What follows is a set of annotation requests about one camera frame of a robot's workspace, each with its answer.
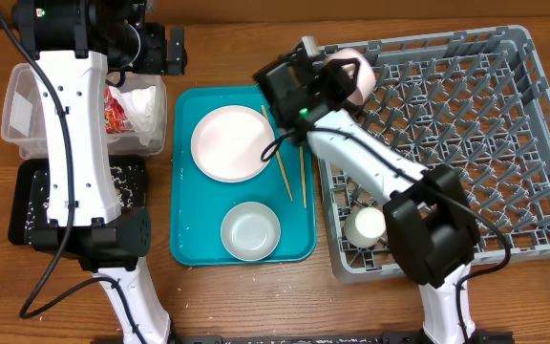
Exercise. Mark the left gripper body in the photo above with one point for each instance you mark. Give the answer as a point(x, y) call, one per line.
point(152, 55)

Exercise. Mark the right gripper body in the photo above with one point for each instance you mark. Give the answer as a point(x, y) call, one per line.
point(319, 79)

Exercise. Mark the small pink bowl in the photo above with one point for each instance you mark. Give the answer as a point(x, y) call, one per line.
point(365, 76)

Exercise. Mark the red foil snack wrapper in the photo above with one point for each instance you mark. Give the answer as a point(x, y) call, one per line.
point(115, 117)

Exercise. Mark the grey-blue bowl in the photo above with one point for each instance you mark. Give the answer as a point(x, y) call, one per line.
point(250, 231)

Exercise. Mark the pale green plastic cup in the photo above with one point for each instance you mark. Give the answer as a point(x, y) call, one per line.
point(365, 226)

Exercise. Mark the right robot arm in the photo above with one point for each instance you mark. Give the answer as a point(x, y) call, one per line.
point(430, 230)

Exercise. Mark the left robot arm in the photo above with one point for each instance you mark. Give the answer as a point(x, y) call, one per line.
point(71, 47)

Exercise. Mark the grey dishwasher rack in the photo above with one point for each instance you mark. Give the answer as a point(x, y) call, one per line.
point(479, 101)

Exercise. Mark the left wooden chopstick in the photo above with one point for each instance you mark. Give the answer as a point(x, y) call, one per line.
point(280, 162)

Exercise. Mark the wooden chopstick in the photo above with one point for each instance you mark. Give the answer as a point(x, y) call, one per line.
point(280, 162)
point(303, 175)

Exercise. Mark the clear plastic storage bin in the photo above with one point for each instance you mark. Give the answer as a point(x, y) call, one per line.
point(23, 119)

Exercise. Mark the right wooden chopstick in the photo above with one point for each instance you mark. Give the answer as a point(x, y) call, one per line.
point(303, 175)

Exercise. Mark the large white plate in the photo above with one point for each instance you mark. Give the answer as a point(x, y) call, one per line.
point(227, 143)

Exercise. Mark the black rectangular tray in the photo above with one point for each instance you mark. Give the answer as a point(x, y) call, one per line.
point(32, 193)

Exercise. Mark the teal serving tray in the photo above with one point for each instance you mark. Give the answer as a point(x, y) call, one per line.
point(199, 203)

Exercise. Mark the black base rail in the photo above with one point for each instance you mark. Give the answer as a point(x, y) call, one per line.
point(480, 337)

